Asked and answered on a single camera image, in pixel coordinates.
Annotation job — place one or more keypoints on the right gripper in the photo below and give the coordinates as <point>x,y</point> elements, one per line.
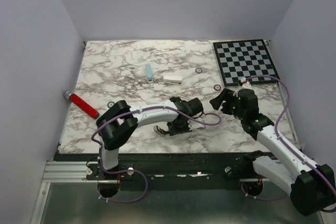
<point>224,95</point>

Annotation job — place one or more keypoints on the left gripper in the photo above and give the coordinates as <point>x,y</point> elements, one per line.
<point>173,131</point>

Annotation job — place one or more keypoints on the beige green stapler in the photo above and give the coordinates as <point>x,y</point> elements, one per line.
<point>160,131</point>

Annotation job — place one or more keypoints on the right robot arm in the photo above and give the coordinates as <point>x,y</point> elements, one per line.
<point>310,186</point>

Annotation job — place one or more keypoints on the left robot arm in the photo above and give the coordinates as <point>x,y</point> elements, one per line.
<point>118,124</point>

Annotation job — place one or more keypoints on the white stapler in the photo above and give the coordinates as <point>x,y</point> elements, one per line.
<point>173,80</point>

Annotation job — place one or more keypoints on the light blue stapler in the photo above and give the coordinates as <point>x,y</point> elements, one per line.
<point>149,73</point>

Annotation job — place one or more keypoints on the red poker chip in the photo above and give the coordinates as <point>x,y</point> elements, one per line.
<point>217,87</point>

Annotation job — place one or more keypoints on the blue poker chip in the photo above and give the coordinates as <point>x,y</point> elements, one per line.
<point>198,70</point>

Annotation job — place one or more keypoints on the black white checkerboard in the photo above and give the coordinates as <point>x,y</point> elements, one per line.
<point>245,58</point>

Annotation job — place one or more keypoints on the grey poker chip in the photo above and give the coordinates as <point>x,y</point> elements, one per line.
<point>110,104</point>

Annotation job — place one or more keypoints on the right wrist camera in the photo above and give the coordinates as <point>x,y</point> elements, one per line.
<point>244,84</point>

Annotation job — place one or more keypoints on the black mounting base plate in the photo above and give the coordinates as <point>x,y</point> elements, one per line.
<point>182,171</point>

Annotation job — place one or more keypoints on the red handled tool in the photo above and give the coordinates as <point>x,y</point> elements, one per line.
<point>83,105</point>

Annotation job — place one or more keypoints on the aluminium rail frame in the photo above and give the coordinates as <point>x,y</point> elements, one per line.
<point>66,196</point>

